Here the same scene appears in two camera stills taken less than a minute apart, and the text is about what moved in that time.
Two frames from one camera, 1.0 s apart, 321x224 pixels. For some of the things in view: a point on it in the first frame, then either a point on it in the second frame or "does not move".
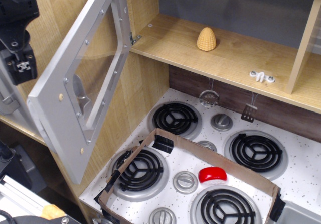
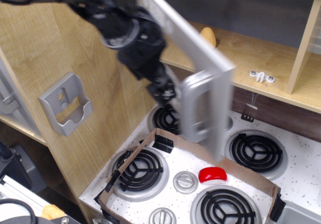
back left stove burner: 178,118 does not move
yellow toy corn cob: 206,40 does not move
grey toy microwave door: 70,100 to 203,74
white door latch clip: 261,77 does not move
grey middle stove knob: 185,183 does not move
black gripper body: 18,7 to 143,59
